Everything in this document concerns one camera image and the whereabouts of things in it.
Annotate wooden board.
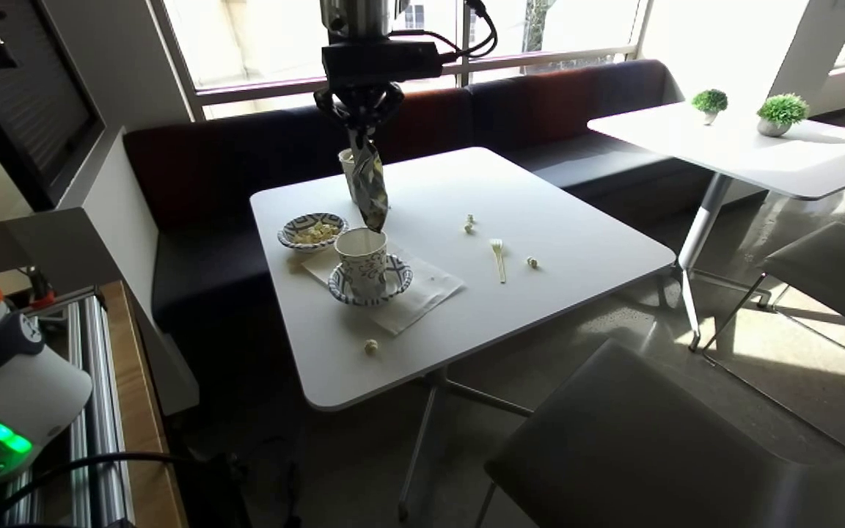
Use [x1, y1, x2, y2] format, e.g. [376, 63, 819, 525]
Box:
[98, 277, 190, 528]

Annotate black floor cable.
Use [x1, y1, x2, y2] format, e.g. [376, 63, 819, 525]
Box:
[0, 445, 250, 528]

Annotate patterned ceramic mug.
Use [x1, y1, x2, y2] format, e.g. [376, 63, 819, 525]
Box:
[332, 225, 393, 302]

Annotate small green plant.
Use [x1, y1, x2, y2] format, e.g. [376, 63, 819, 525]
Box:
[690, 85, 731, 125]

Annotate upholstered bench seat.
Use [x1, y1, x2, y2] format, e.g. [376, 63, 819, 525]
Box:
[124, 55, 739, 326]

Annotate black yellow snack bag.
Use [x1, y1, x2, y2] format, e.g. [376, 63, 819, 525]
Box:
[343, 140, 393, 235]

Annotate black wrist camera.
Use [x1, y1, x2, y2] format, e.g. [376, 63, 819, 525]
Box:
[321, 37, 447, 88]

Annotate blue patterned bowl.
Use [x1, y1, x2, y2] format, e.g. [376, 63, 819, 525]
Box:
[275, 207, 350, 253]

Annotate white side table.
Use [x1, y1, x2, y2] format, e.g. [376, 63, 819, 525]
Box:
[585, 97, 845, 349]

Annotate patterned saucer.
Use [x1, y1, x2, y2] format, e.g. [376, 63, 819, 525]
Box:
[325, 253, 418, 308]

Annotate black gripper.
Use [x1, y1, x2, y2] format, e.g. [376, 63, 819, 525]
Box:
[315, 81, 407, 157]

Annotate green plant white pot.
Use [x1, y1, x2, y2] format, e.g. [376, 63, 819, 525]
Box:
[758, 91, 812, 138]

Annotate white paper napkin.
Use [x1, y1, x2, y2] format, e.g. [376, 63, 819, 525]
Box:
[300, 242, 469, 341]

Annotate grey chair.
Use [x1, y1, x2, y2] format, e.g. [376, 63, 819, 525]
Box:
[475, 335, 845, 528]
[705, 217, 845, 370]

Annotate white table leg frame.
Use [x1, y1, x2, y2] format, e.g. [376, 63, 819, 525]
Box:
[397, 370, 535, 522]

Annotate dark framed wall panel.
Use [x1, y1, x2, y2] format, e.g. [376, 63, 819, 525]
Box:
[0, 0, 109, 213]

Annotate popcorn heap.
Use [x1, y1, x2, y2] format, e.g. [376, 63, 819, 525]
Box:
[288, 217, 343, 247]

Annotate red clamp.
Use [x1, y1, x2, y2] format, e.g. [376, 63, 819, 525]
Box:
[24, 266, 60, 310]

